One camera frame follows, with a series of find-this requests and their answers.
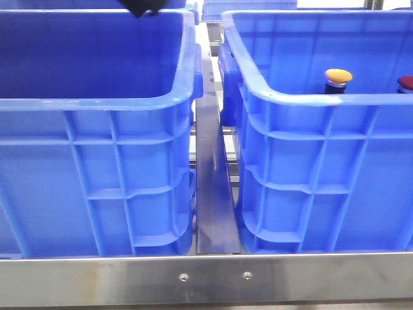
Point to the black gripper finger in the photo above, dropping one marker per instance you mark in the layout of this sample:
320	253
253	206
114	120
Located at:
139	7

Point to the red push button raised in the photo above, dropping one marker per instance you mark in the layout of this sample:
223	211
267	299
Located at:
405	84

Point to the blue source bin with buttons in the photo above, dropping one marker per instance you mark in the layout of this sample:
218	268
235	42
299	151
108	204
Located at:
95	132

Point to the blue back right bin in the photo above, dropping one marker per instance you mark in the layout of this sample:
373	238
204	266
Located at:
212	10

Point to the blue back left bin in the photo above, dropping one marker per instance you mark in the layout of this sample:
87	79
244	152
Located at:
191	6

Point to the blue destination bin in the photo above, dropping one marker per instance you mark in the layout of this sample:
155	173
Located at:
321	173

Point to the steel front rail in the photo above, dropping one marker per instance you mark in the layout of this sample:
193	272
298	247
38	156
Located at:
206	279

